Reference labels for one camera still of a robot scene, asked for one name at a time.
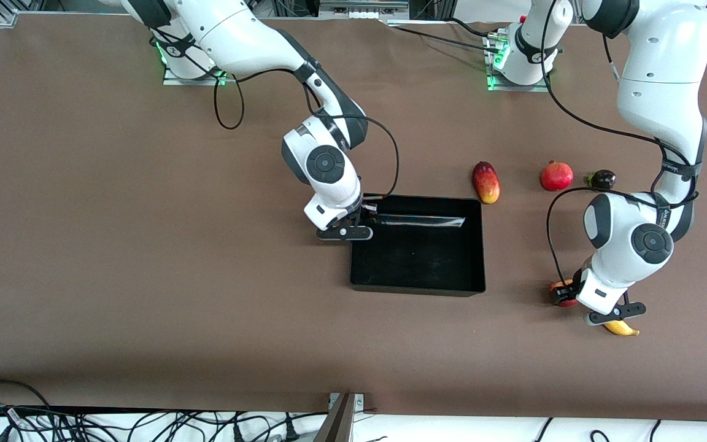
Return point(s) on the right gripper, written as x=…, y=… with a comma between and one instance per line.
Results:
x=366, y=212

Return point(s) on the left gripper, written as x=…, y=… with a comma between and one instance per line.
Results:
x=564, y=293

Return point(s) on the red yellow apple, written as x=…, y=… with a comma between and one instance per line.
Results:
x=569, y=301

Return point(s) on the yellow banana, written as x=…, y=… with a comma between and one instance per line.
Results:
x=622, y=329

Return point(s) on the black rectangular plastic box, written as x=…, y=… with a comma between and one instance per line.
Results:
x=418, y=264

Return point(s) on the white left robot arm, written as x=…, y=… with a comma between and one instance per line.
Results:
x=651, y=242

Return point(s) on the red pomegranate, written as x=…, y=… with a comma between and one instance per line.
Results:
x=556, y=176

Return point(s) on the red yellow mango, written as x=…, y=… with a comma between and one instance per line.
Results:
x=486, y=182

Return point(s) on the dark purple eggplant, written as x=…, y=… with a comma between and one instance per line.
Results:
x=602, y=180

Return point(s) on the grey device with ports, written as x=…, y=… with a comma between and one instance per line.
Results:
x=363, y=12

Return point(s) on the black power plug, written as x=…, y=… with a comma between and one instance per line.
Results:
x=237, y=433
x=291, y=430

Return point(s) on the brown table cover sheet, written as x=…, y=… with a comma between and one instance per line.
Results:
x=145, y=276

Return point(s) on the small metal bracket plate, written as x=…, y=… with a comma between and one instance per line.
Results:
x=359, y=402

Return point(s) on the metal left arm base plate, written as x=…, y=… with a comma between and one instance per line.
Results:
x=519, y=88

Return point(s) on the aluminium profile post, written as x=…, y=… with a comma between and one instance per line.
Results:
x=338, y=423

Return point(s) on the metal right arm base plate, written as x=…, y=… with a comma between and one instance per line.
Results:
x=194, y=81

